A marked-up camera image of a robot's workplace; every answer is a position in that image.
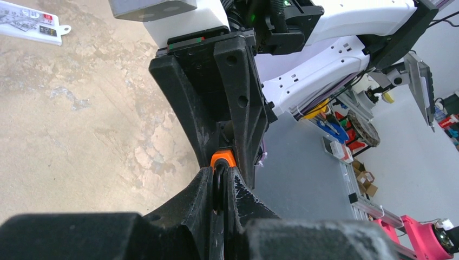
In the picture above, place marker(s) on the orange black lock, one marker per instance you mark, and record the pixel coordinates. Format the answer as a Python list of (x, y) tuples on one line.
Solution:
[(221, 160)]

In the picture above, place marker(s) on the pink black device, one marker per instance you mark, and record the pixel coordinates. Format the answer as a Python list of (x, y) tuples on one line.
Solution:
[(437, 239)]

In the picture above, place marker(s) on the white printed card package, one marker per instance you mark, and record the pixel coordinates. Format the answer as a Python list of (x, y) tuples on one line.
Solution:
[(31, 24)]

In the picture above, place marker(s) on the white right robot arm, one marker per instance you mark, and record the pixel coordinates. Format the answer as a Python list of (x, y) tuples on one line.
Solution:
[(305, 50)]

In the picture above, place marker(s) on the cardboard boxes on floor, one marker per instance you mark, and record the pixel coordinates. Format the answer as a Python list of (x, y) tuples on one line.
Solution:
[(365, 179)]

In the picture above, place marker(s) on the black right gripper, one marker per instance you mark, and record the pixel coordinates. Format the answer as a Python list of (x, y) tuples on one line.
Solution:
[(211, 77)]

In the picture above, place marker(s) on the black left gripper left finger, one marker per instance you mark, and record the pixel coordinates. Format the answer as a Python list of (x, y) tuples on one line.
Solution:
[(179, 229)]

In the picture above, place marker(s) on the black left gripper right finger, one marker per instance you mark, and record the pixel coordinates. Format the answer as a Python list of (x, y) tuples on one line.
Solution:
[(253, 231)]

